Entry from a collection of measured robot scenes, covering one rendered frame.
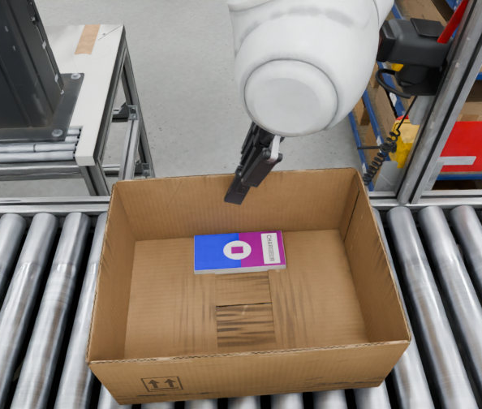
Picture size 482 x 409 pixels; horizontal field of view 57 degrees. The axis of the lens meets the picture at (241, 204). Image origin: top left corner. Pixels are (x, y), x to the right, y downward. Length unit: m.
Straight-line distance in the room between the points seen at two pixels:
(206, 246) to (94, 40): 0.83
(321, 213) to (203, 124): 1.51
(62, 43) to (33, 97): 0.40
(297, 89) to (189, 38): 2.61
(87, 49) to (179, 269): 0.80
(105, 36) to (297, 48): 1.16
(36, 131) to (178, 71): 1.60
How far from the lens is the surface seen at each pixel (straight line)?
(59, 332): 0.83
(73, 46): 1.44
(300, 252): 0.82
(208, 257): 0.79
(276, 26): 0.34
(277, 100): 0.34
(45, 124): 1.14
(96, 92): 1.23
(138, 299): 0.79
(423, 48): 0.77
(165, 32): 3.01
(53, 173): 1.13
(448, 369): 0.80
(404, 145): 0.90
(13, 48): 1.04
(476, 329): 0.85
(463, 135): 0.94
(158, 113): 2.35
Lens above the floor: 1.44
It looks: 50 degrees down
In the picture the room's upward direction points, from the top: straight up
